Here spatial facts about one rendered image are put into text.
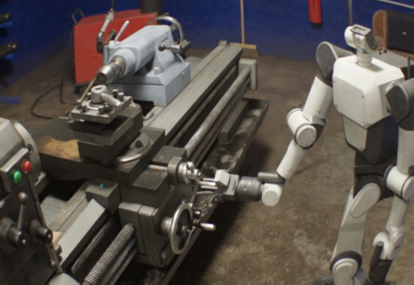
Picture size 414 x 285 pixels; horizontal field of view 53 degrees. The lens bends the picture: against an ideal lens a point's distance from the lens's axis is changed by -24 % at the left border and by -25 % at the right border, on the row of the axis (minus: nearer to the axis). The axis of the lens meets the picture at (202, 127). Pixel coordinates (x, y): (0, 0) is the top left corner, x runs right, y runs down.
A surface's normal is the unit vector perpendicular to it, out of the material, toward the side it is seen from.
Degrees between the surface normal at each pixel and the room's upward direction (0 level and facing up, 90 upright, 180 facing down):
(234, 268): 0
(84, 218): 36
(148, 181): 0
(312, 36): 90
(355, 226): 114
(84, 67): 90
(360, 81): 51
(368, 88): 65
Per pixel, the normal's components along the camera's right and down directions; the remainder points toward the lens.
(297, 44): -0.31, 0.42
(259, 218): -0.04, -0.90
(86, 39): 0.04, 0.43
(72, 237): 0.53, -0.67
